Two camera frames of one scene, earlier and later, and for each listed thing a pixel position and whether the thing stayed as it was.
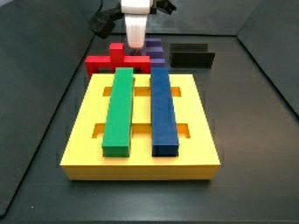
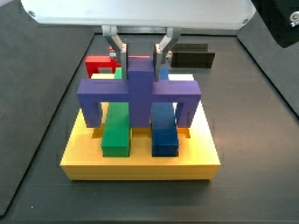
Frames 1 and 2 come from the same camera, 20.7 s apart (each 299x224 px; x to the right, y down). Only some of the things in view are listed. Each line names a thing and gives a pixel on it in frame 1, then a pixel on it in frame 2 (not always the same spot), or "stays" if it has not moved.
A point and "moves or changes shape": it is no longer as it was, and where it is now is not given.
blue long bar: x=163 y=130 stays
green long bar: x=116 y=138 stays
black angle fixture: x=191 y=55 stays
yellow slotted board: x=84 y=163 stays
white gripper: x=135 y=10 to x=223 y=14
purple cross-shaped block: x=153 y=52 moves or changes shape
